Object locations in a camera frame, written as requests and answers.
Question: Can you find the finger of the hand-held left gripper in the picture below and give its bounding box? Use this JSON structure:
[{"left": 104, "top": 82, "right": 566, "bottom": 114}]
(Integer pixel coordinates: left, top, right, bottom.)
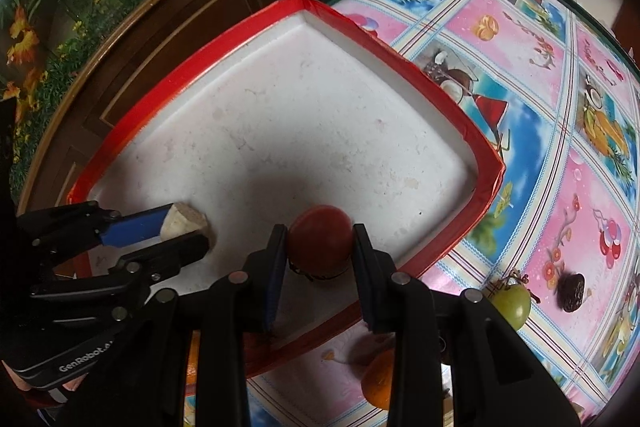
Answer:
[
  {"left": 16, "top": 201, "right": 174, "bottom": 254},
  {"left": 29, "top": 232, "right": 211, "bottom": 299}
]

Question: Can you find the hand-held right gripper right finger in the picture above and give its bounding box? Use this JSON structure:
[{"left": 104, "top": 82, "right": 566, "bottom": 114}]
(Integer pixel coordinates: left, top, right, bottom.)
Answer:
[{"left": 351, "top": 223, "right": 582, "bottom": 427}]

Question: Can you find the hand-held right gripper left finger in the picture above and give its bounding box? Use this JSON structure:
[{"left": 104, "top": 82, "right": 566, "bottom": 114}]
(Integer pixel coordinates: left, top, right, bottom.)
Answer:
[{"left": 57, "top": 224, "right": 288, "bottom": 427}]

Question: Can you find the beige root piece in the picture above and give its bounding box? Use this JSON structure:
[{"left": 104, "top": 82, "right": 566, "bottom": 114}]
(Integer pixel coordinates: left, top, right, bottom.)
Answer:
[{"left": 160, "top": 202, "right": 217, "bottom": 254}]

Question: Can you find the red tomato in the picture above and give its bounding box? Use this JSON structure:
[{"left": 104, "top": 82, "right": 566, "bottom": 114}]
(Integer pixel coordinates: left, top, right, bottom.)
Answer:
[{"left": 287, "top": 205, "right": 354, "bottom": 280}]

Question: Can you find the orange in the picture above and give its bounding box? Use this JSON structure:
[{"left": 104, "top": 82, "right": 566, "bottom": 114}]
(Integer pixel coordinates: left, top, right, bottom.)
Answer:
[{"left": 361, "top": 349, "right": 397, "bottom": 410}]

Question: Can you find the white foam tray red rim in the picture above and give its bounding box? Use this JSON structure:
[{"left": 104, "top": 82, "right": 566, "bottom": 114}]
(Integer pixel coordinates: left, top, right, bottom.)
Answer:
[{"left": 62, "top": 0, "right": 506, "bottom": 378}]

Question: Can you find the person's left hand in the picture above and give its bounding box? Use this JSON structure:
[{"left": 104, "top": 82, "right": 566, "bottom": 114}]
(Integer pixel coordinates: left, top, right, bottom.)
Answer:
[{"left": 4, "top": 363, "right": 76, "bottom": 409}]

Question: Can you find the green tomato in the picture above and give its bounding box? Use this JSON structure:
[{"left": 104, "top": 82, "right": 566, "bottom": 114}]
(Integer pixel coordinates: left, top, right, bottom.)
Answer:
[{"left": 489, "top": 281, "right": 532, "bottom": 343}]

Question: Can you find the dark dried date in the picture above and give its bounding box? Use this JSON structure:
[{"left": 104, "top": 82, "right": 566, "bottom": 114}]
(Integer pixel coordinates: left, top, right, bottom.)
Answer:
[{"left": 556, "top": 273, "right": 587, "bottom": 313}]

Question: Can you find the printed fruit tablecloth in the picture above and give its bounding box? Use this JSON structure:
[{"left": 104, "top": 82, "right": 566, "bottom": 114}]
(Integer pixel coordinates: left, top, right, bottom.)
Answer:
[{"left": 182, "top": 0, "right": 640, "bottom": 427}]

